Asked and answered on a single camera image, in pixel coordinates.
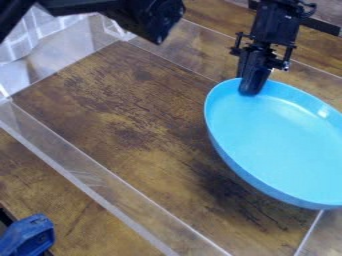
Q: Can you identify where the blue round plastic tray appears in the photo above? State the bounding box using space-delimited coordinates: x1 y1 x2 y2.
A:
203 79 342 209

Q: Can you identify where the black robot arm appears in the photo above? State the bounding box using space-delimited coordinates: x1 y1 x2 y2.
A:
0 0 316 96

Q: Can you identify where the grey checkered cloth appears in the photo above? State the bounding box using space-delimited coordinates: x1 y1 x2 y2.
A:
0 6 59 63

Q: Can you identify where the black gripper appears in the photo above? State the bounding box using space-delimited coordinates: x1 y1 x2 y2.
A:
231 1 299 96

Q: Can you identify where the clear acrylic enclosure wall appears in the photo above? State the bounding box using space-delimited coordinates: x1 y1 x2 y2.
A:
0 0 342 256

